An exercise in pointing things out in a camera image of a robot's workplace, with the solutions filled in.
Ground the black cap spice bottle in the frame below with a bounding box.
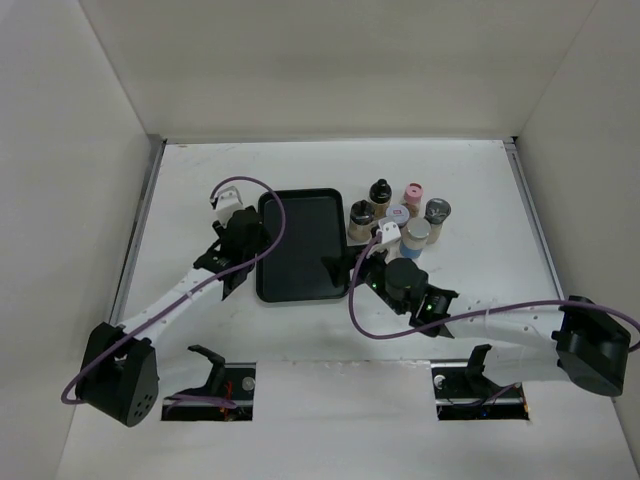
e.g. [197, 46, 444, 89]
[347, 200, 375, 243]

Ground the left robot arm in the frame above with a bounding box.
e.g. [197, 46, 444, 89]
[74, 206, 271, 427]

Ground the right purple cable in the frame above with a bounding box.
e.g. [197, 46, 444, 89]
[347, 234, 640, 354]

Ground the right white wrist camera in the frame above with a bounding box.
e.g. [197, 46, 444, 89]
[376, 217, 401, 248]

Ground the pink cap spice bottle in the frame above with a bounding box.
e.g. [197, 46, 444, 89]
[403, 182, 424, 218]

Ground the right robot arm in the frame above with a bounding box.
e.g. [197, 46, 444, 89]
[321, 246, 631, 400]

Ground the black plastic tray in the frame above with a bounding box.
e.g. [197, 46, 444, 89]
[256, 188, 347, 304]

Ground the blue label bead jar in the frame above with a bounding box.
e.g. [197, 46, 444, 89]
[399, 217, 431, 260]

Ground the red label white lid jar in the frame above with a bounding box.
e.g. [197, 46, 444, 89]
[385, 204, 411, 228]

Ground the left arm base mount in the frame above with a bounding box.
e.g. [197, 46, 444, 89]
[160, 345, 257, 422]

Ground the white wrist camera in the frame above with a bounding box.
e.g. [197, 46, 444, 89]
[376, 217, 401, 248]
[210, 186, 244, 222]

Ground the clear dome cap shaker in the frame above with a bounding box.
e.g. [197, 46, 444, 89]
[424, 198, 451, 245]

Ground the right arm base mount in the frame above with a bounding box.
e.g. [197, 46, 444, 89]
[431, 345, 529, 421]

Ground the black knob spice bottle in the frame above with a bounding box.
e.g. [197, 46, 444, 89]
[369, 178, 392, 219]

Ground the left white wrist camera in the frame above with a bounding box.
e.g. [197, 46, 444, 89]
[210, 186, 244, 222]

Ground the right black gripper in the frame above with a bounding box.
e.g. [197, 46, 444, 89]
[321, 240, 408, 315]

